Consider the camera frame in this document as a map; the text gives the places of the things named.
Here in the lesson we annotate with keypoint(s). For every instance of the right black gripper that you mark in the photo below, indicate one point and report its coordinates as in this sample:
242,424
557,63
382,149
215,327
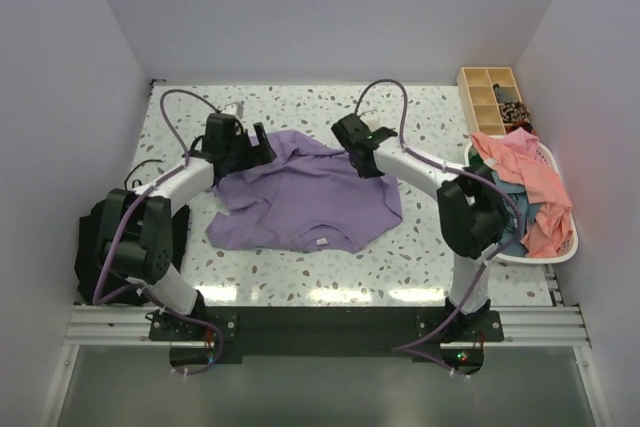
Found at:
369,174

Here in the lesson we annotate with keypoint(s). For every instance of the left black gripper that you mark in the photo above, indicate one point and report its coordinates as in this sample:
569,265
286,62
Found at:
256,156

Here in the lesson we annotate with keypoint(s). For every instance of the purple t shirt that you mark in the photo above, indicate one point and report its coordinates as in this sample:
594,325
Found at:
309,198

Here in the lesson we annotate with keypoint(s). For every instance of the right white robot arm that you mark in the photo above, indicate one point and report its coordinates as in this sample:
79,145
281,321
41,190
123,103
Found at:
472,213

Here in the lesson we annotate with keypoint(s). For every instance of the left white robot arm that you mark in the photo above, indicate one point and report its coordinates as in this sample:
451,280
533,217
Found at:
134,244

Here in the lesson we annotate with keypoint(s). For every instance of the green t shirt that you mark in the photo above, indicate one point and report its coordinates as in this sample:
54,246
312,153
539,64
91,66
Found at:
472,162

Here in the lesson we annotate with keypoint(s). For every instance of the wooden compartment box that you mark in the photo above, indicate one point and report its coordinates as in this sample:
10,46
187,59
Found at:
479,103

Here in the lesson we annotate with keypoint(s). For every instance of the patterned cloth in box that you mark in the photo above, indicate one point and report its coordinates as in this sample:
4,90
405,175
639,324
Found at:
513,112

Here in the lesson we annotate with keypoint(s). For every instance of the blue t shirt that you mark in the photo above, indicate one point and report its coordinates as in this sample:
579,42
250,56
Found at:
520,220

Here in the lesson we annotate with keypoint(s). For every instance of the black folded t shirt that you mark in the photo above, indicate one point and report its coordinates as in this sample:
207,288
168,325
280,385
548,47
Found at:
86,266

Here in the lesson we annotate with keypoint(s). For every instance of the white laundry basket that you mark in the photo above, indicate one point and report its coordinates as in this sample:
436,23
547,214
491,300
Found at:
550,252

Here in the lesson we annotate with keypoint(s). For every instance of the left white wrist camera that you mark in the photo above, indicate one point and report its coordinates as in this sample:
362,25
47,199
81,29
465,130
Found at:
236,109

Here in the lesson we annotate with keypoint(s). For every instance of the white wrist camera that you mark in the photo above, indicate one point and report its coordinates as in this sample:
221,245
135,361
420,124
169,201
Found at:
371,119
236,109

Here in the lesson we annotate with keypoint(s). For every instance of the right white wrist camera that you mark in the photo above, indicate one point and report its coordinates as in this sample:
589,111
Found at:
371,119

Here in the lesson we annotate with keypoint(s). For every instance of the black mounting base plate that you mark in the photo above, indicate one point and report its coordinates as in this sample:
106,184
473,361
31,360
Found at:
230,335

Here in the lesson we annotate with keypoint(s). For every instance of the aluminium rail frame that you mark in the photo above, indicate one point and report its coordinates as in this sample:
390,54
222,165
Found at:
557,326

